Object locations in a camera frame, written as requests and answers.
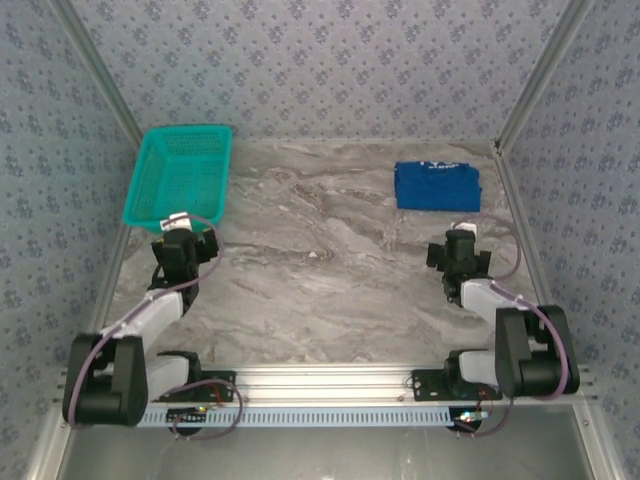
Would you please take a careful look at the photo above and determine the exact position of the thin aluminium table rail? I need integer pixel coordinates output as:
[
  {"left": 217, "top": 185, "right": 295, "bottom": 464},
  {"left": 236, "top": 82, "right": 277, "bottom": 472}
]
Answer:
[{"left": 232, "top": 135, "right": 501, "bottom": 149}]

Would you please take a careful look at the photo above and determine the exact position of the small circuit board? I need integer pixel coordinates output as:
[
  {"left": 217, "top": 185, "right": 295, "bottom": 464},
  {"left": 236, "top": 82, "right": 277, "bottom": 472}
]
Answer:
[
  {"left": 446, "top": 407, "right": 489, "bottom": 434},
  {"left": 166, "top": 407, "right": 209, "bottom": 426}
]

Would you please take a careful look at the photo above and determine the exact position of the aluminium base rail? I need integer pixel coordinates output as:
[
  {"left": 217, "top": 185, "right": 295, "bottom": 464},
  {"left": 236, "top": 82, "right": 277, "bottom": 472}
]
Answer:
[{"left": 54, "top": 363, "right": 599, "bottom": 407}]

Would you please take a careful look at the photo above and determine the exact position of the aluminium table side rail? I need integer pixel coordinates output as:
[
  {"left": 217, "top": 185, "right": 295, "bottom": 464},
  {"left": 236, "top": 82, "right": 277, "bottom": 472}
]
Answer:
[
  {"left": 494, "top": 142, "right": 599, "bottom": 396},
  {"left": 74, "top": 142, "right": 152, "bottom": 351}
]

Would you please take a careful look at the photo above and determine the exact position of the white slotted cable duct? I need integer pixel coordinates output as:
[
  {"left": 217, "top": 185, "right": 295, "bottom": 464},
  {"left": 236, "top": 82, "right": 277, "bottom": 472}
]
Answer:
[{"left": 134, "top": 405, "right": 455, "bottom": 429}]

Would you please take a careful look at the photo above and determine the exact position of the blue t-shirt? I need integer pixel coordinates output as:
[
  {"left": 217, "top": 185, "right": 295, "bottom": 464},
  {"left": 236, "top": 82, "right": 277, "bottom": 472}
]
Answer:
[{"left": 392, "top": 159, "right": 484, "bottom": 214}]

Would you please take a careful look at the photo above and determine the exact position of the grey metal base panel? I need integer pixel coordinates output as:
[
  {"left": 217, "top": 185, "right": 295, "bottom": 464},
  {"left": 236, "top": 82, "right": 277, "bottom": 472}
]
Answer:
[{"left": 24, "top": 399, "right": 621, "bottom": 480}]

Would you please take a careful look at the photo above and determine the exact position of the aluminium frame post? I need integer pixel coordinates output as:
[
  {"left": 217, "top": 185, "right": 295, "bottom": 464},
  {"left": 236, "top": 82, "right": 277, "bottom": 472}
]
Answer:
[
  {"left": 49, "top": 0, "right": 151, "bottom": 151},
  {"left": 494, "top": 0, "right": 596, "bottom": 151}
]

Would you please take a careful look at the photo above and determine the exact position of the teal plastic basket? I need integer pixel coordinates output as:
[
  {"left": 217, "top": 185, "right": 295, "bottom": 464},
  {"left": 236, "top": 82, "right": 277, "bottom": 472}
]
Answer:
[{"left": 122, "top": 124, "right": 234, "bottom": 235}]

